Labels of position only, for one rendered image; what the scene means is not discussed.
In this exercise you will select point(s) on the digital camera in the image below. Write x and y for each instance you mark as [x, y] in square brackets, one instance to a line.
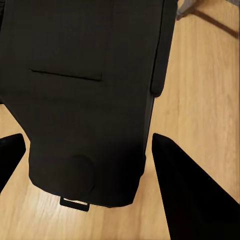
[81, 77]

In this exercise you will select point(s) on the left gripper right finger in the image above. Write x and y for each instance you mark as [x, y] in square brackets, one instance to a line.
[195, 205]

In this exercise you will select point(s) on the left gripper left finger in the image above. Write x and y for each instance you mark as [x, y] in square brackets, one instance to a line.
[12, 149]

